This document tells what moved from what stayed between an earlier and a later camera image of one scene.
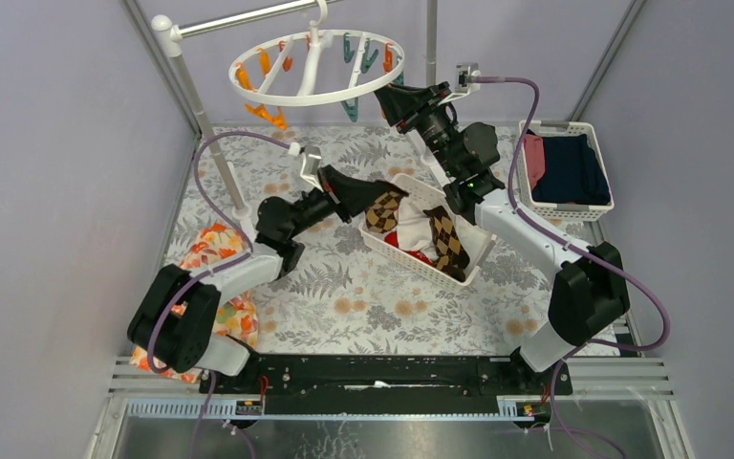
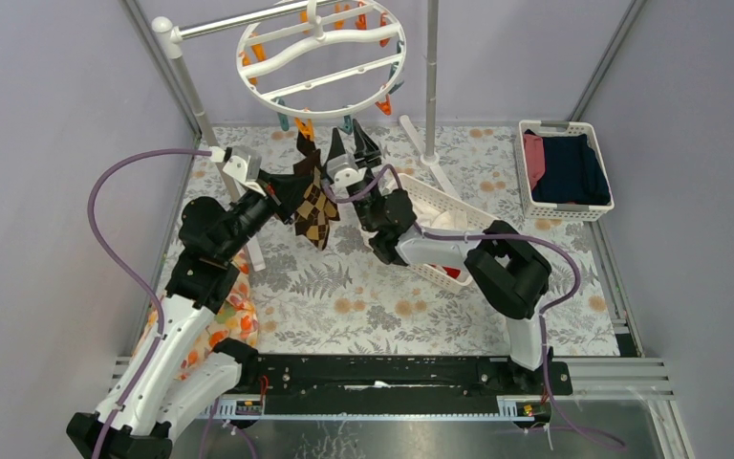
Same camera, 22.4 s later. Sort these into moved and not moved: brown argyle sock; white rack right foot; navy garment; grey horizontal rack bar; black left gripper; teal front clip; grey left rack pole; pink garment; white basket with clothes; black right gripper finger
Moved: black right gripper finger; black left gripper; brown argyle sock; teal front clip
Not moved: white basket with clothes; white rack right foot; grey horizontal rack bar; pink garment; navy garment; grey left rack pole
